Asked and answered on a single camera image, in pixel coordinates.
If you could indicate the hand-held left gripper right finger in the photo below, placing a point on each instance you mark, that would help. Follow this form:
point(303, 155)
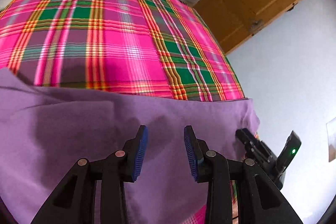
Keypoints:
point(191, 158)

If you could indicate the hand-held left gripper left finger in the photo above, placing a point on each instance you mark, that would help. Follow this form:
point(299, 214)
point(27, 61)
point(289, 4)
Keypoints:
point(140, 155)

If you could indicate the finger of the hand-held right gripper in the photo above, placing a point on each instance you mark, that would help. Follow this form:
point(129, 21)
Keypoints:
point(249, 142)

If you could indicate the purple fleece garment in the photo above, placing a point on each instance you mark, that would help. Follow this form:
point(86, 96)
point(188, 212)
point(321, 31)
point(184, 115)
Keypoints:
point(78, 121)

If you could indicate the pink green plaid bed sheet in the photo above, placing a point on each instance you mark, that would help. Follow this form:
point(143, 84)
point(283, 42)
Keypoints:
point(118, 37)

